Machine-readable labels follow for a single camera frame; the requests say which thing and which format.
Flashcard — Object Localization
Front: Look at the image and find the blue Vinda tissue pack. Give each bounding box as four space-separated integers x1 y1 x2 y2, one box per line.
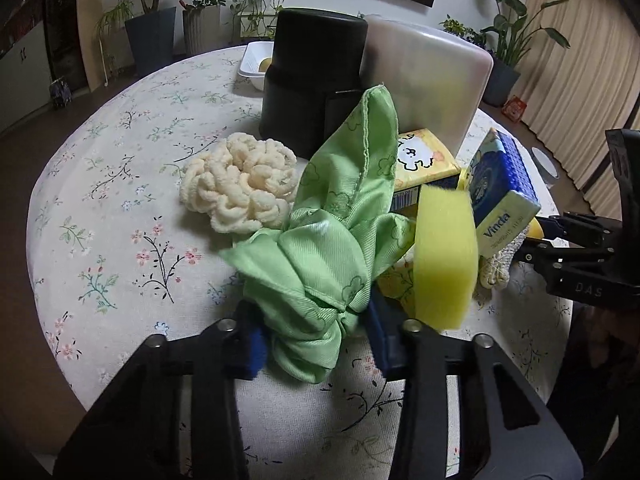
466 128 540 258

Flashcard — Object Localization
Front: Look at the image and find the yellow rectangular sponge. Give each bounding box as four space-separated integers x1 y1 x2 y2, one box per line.
413 185 478 332
376 259 414 314

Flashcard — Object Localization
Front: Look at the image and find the green satin cloth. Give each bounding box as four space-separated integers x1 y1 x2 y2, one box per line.
222 84 414 384

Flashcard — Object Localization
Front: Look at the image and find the grey cylindrical trash can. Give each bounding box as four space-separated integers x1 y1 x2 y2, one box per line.
530 146 560 188

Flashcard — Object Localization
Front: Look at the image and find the beige knitted cloth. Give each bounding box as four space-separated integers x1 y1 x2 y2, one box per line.
478 226 529 290

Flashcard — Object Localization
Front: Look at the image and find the red paper box on floor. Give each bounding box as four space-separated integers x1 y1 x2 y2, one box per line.
501 96 527 122

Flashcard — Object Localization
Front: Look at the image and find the white floral round tablecloth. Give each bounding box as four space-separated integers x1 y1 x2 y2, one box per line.
26 47 404 479

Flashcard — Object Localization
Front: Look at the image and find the beige window curtain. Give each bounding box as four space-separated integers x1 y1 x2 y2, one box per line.
514 0 639 188

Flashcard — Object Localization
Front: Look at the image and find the yellow cartoon tissue pack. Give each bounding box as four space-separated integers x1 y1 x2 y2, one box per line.
390 129 461 211

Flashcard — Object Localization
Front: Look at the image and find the large-leaf plant in blue pot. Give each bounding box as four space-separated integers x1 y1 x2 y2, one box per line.
480 0 570 107

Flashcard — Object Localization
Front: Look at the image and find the white translucent plastic box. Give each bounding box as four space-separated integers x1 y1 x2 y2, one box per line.
361 15 494 155

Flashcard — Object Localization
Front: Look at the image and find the small plant on white stand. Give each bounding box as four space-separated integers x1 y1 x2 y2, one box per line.
439 15 487 49

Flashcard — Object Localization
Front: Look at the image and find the black cylindrical container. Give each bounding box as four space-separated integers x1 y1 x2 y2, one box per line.
259 8 368 159

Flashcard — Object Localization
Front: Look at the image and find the small blue patterned box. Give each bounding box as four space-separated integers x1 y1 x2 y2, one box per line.
49 77 73 110

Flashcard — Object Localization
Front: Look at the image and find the white ribbed plastic tray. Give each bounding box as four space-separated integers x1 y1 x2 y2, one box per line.
238 41 273 91

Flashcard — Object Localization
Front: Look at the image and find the tall plant in blue pot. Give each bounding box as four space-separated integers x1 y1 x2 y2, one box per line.
125 0 176 77

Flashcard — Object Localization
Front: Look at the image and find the spider plant with white pole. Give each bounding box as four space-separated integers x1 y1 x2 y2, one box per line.
96 0 134 88

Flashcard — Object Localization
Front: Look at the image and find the plant in grey ribbed pot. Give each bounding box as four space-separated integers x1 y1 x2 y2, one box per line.
179 0 226 56

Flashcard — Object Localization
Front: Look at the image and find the trailing ivy plant on stand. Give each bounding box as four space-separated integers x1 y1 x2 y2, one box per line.
227 0 285 44

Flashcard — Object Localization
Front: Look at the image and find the white wall cabinet shelving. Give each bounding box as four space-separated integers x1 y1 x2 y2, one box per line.
0 0 52 131

